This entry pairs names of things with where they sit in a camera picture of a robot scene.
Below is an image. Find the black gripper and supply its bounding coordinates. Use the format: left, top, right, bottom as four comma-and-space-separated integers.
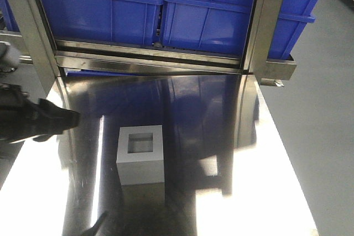
1, 83, 80, 143

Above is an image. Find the gray hollow cube base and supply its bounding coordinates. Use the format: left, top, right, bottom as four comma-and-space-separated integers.
116, 125, 164, 186

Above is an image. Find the blue bin with red items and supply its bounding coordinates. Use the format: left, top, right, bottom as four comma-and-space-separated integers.
41, 0, 163, 46

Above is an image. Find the blue plastic bin right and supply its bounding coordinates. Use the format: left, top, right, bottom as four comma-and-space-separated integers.
161, 0, 318, 60

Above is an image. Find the stainless steel shelf frame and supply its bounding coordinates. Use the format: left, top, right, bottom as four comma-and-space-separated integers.
1, 0, 296, 92

